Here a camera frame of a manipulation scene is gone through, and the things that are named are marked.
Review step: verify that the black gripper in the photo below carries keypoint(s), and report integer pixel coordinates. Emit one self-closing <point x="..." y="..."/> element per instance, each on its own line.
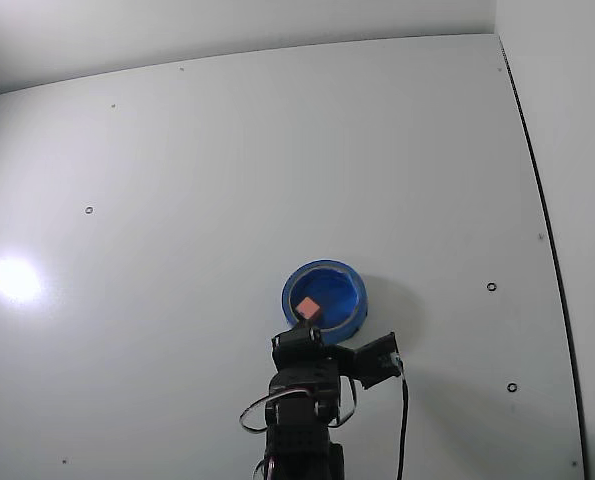
<point x="297" y="346"/>

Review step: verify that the small orange pink cube block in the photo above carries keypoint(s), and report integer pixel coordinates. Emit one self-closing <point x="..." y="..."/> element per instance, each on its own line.
<point x="307" y="307"/>

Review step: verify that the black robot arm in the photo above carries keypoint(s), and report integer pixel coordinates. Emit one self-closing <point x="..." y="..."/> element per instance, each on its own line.
<point x="297" y="440"/>

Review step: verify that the blue tape roll bin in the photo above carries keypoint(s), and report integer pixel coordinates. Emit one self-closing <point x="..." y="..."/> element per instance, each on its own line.
<point x="334" y="292"/>

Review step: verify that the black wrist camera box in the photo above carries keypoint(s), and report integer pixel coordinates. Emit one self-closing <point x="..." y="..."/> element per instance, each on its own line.
<point x="379" y="360"/>

